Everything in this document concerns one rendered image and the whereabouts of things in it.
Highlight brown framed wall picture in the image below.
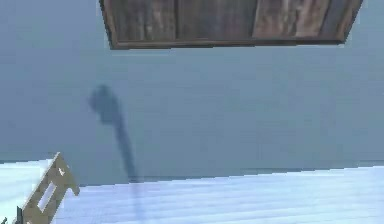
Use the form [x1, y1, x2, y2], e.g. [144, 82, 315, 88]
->
[98, 0, 364, 51]

